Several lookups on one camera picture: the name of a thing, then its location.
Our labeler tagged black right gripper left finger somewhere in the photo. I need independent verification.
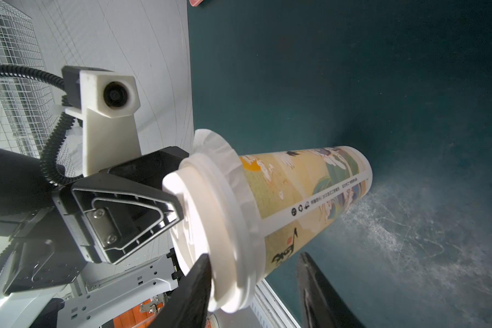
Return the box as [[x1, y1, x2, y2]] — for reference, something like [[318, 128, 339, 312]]
[[149, 254, 212, 328]]

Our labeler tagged pink tray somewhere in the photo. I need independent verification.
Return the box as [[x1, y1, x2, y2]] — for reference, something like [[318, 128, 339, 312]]
[[189, 0, 204, 7]]

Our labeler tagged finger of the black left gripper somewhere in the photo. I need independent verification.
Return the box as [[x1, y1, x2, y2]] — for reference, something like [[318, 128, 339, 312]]
[[53, 172, 184, 265]]

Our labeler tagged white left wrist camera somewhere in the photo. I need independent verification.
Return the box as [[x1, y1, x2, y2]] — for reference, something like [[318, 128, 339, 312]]
[[61, 66, 142, 176]]

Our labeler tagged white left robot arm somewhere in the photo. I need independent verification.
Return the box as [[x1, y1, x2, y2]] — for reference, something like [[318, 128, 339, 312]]
[[0, 146, 187, 327]]

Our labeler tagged white wire basket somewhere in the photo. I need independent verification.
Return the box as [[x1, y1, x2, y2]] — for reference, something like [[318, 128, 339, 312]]
[[0, 1, 58, 158]]

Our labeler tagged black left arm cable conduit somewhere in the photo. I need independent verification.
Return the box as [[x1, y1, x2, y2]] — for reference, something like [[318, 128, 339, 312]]
[[0, 64, 83, 187]]

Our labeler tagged printed milk tea cup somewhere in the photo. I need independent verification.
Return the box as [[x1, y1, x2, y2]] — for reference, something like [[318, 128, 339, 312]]
[[241, 146, 373, 276]]

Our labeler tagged white plastic cup lid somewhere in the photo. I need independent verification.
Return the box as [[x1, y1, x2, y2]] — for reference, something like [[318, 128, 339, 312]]
[[163, 154, 256, 313]]

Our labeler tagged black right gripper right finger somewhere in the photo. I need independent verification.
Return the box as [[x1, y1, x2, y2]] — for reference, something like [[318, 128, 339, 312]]
[[297, 252, 364, 327]]

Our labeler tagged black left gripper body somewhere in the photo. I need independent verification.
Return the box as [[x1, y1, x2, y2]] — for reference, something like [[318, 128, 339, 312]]
[[0, 146, 187, 295]]

